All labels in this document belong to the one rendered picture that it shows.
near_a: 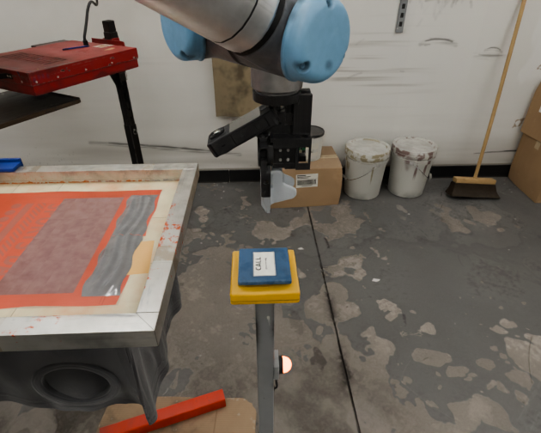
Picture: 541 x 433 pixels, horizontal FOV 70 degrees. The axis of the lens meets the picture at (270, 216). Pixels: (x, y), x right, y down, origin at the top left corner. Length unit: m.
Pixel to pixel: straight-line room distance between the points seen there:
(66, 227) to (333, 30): 0.77
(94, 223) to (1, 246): 0.18
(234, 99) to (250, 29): 2.40
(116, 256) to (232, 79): 2.01
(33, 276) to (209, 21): 0.66
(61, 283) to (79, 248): 0.11
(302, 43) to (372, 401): 1.54
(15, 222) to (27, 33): 2.11
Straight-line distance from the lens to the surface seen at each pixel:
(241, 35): 0.35
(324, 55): 0.37
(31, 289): 0.84
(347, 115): 2.93
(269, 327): 0.85
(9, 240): 1.01
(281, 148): 0.58
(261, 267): 0.74
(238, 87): 2.72
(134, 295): 0.75
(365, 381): 1.79
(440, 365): 1.93
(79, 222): 0.99
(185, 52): 0.47
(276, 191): 0.63
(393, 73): 2.93
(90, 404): 0.97
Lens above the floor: 1.46
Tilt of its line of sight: 34 degrees down
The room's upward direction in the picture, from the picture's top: straight up
